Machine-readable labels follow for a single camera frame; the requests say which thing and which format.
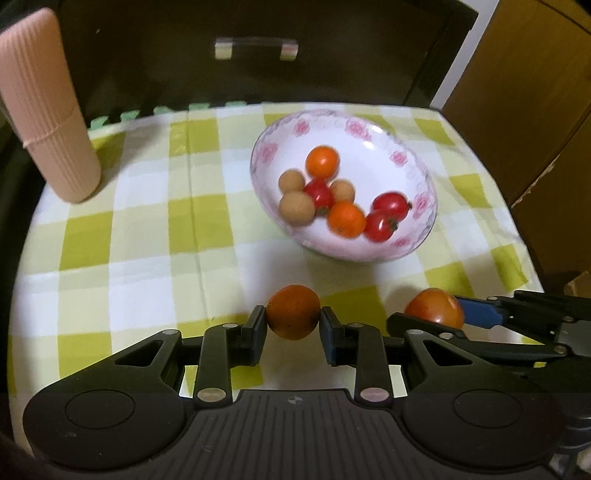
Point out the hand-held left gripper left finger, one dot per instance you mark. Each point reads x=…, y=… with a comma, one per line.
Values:
x=258, y=330

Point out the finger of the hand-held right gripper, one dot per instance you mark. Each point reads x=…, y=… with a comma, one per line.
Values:
x=498, y=350
x=480, y=313

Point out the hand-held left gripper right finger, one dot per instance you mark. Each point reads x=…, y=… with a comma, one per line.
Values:
x=327, y=333

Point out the small orange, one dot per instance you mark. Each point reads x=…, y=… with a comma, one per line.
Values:
x=293, y=311
x=346, y=219
x=322, y=161

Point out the large red tomato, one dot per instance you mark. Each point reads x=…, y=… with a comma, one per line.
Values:
x=431, y=307

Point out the red cherry tomato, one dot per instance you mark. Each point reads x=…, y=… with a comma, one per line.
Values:
x=390, y=203
x=319, y=194
x=378, y=227

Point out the brown longan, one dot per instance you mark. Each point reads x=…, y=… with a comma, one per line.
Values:
x=344, y=189
x=291, y=181
x=295, y=207

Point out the white floral plate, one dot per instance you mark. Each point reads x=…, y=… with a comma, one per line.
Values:
x=369, y=161

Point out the wooden stool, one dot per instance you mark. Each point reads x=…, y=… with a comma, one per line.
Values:
x=579, y=284

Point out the yellow-green checked tablecloth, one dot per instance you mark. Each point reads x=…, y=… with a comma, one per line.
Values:
x=138, y=258

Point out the brown wooden wardrobe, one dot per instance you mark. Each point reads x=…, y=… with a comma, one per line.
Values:
x=531, y=115

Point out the green foam mat edge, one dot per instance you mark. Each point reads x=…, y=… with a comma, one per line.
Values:
x=161, y=110

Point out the dark wooden cabinet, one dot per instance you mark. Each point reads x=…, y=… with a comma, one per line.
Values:
x=346, y=55

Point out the pink ribbed bottle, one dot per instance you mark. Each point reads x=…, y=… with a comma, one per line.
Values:
x=46, y=115

